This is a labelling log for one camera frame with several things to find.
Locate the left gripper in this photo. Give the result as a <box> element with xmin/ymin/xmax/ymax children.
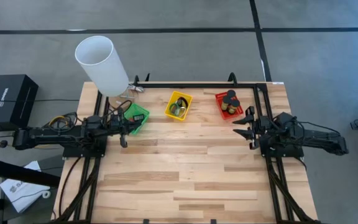
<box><xmin>110</xmin><ymin>111</ymin><xmax>144</xmax><ymax>149</ymax></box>

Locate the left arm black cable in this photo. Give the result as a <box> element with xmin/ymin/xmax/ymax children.
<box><xmin>109</xmin><ymin>99</ymin><xmax>134</xmax><ymax>118</ymax></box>

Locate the white cylinder shade lamp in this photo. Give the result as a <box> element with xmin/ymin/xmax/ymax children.
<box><xmin>74</xmin><ymin>35</ymin><xmax>136</xmax><ymax>110</ymax></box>

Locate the black cardboard box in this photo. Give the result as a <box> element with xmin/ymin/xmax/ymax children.
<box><xmin>0</xmin><ymin>73</ymin><xmax>39</xmax><ymax>131</ymax></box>

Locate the white paper booklet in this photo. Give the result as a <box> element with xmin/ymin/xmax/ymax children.
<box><xmin>0</xmin><ymin>161</ymin><xmax>52</xmax><ymax>214</ymax></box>

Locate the black desk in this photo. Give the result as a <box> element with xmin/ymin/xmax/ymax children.
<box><xmin>0</xmin><ymin>90</ymin><xmax>62</xmax><ymax>224</ymax></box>

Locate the silver metal clip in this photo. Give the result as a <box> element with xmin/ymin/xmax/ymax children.
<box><xmin>128</xmin><ymin>83</ymin><xmax>145</xmax><ymax>93</ymax></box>

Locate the yellow plastic basket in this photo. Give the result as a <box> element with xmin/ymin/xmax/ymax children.
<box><xmin>164</xmin><ymin>90</ymin><xmax>194</xmax><ymax>121</ymax></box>

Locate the green plastic basket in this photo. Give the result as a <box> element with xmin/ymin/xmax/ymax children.
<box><xmin>123</xmin><ymin>102</ymin><xmax>150</xmax><ymax>136</ymax></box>

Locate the yellow floor cable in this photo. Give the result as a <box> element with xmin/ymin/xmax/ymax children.
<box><xmin>48</xmin><ymin>114</ymin><xmax>67</xmax><ymax>125</ymax></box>

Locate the red plastic basket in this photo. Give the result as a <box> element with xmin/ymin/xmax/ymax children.
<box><xmin>214</xmin><ymin>91</ymin><xmax>244</xmax><ymax>121</ymax></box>

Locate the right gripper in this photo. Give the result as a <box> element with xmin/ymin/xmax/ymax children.
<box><xmin>232</xmin><ymin>106</ymin><xmax>281</xmax><ymax>150</ymax></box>

